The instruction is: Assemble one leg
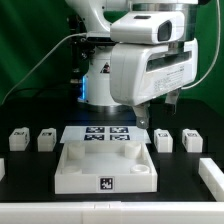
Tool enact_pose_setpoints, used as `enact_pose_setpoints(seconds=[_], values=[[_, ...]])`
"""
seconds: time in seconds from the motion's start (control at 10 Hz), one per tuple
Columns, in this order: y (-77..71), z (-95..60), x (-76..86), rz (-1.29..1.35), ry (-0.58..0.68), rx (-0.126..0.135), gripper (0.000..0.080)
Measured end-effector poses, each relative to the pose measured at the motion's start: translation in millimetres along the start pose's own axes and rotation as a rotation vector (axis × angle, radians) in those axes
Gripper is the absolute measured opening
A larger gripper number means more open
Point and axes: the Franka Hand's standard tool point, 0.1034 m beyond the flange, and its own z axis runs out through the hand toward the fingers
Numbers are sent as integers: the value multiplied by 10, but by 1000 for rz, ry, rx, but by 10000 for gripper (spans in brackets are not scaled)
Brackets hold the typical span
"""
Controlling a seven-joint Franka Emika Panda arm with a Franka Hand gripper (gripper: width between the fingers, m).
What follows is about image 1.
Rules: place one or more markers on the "white sheet with tags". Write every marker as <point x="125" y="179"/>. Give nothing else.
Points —
<point x="104" y="133"/>

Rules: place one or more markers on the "white right fence block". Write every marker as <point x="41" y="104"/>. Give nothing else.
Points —
<point x="213" y="178"/>

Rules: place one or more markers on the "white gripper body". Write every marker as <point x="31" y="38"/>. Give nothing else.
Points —
<point x="139" y="73"/>

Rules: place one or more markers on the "white fence block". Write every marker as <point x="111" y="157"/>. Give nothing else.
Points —
<point x="2" y="168"/>
<point x="213" y="178"/>

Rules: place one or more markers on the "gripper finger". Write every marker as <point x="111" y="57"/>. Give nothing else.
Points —
<point x="171" y="101"/>
<point x="142" y="115"/>

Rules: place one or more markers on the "white square table top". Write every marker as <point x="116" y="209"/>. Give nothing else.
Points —
<point x="105" y="167"/>

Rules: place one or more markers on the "white left fence block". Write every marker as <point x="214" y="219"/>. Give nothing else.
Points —
<point x="2" y="168"/>

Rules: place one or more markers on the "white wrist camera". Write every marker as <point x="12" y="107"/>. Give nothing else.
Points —
<point x="148" y="27"/>

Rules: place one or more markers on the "white front fence wall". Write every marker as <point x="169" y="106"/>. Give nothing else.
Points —
<point x="113" y="213"/>

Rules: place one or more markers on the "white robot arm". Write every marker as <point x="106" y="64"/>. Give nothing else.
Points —
<point x="98" y="16"/>

